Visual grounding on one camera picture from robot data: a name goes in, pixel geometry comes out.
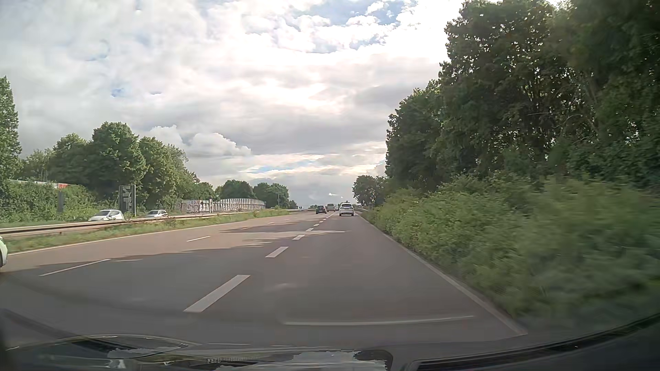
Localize grey asphalt road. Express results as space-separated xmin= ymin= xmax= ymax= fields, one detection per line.
xmin=0 ymin=209 xmax=529 ymax=351

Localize noise barrier with graffiti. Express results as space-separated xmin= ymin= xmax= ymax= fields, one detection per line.
xmin=178 ymin=198 xmax=266 ymax=214

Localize road markings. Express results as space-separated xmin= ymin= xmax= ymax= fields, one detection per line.
xmin=9 ymin=210 xmax=528 ymax=337

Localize car's own bonnet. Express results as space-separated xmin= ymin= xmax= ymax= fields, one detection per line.
xmin=0 ymin=309 xmax=660 ymax=371

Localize row of green bushes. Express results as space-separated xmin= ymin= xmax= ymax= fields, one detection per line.
xmin=361 ymin=175 xmax=660 ymax=330

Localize row of trees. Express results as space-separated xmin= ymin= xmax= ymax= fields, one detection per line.
xmin=0 ymin=76 xmax=299 ymax=212

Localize road sign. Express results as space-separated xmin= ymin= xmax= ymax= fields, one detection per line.
xmin=119 ymin=184 xmax=137 ymax=217

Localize grass median strip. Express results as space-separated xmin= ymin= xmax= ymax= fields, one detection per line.
xmin=5 ymin=208 xmax=295 ymax=254

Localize wood of tall trees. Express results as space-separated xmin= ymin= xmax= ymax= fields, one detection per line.
xmin=353 ymin=0 xmax=660 ymax=207

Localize green hedge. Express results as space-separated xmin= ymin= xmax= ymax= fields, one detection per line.
xmin=0 ymin=180 xmax=104 ymax=223

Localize metal guard rail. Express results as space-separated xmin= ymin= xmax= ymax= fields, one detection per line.
xmin=0 ymin=209 xmax=305 ymax=239

